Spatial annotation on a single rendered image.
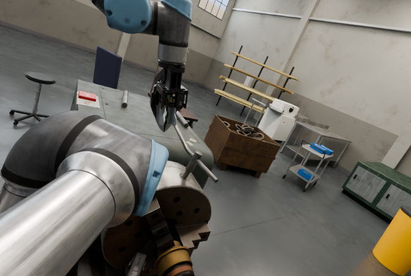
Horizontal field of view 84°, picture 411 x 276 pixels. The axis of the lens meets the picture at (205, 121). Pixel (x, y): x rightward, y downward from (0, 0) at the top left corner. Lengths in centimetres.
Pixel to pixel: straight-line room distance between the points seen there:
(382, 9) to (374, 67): 172
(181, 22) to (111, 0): 20
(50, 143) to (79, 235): 17
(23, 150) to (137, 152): 17
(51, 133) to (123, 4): 23
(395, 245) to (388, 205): 186
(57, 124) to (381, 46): 851
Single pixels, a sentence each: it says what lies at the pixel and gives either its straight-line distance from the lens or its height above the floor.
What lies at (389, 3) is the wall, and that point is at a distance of 915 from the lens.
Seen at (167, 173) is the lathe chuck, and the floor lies 124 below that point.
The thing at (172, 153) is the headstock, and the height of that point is 124.
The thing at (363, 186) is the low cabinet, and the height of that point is 38.
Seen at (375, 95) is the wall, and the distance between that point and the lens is 823.
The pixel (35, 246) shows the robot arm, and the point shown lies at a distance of 25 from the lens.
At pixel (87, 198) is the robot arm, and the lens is 29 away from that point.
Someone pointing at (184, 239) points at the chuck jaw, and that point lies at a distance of 70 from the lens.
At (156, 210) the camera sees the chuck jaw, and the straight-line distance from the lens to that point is 60.
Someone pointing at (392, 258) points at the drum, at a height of 15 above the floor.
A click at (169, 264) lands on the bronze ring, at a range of 63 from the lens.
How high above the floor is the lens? 157
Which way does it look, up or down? 15 degrees down
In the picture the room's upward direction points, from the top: 23 degrees clockwise
